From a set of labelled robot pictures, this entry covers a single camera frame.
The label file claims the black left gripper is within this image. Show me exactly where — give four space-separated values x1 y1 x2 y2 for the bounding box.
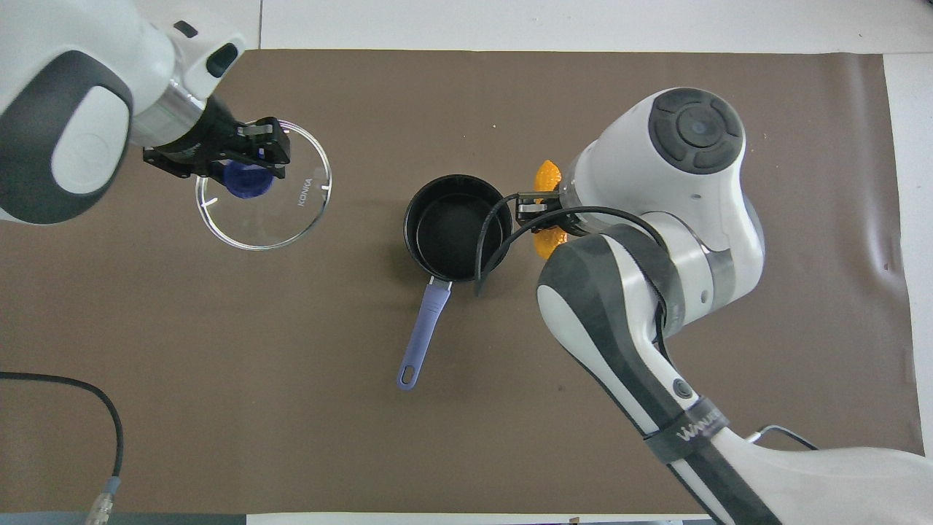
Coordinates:
143 98 291 183

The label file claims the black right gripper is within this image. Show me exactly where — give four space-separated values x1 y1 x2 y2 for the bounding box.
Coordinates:
516 190 566 234

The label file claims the yellow corn cob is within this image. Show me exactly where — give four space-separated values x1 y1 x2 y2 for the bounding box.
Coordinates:
534 160 569 260

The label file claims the glass lid with blue knob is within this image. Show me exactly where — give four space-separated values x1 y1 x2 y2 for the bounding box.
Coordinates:
195 120 333 252

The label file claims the brown table mat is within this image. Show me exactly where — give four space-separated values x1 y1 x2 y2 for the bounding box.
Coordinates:
0 50 926 515

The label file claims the black right arm gripper cable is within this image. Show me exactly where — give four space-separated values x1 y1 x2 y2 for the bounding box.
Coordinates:
474 193 670 343

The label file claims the blue pot with long handle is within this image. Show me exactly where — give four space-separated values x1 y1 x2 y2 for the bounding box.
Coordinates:
397 174 515 391

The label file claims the black velcro strap with print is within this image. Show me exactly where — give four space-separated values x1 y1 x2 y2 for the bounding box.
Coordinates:
643 397 732 466

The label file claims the black cable with metal connector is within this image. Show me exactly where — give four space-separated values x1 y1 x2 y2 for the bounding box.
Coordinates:
0 371 125 525

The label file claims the thin black base cable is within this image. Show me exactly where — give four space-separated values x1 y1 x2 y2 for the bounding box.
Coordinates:
743 424 821 451

